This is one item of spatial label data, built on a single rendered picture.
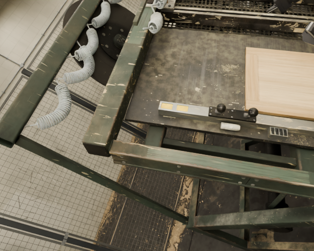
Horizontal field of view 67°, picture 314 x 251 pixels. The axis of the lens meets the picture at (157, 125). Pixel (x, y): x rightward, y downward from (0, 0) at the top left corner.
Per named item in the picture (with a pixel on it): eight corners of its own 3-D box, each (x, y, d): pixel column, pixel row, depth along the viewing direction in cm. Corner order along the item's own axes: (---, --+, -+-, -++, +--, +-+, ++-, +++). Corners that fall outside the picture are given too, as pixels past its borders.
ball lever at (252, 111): (249, 120, 102) (258, 117, 89) (240, 119, 103) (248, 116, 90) (251, 112, 103) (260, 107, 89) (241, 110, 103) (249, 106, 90)
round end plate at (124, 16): (154, 109, 167) (42, 42, 136) (150, 112, 172) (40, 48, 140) (173, 38, 210) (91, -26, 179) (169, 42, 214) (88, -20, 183)
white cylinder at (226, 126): (220, 130, 104) (238, 132, 103) (221, 126, 102) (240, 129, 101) (220, 124, 106) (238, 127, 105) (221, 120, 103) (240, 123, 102)
